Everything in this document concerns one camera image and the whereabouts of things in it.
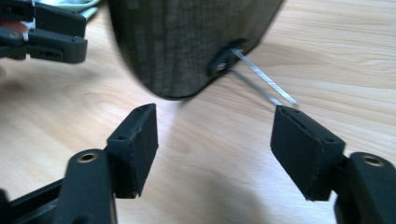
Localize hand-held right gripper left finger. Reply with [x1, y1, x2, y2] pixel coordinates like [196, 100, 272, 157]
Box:
[106, 103, 159, 199]

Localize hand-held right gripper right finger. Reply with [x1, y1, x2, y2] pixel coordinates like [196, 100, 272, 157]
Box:
[270, 105, 347, 202]

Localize striped light green cloth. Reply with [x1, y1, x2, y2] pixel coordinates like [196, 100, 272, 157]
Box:
[36, 0, 102, 20]

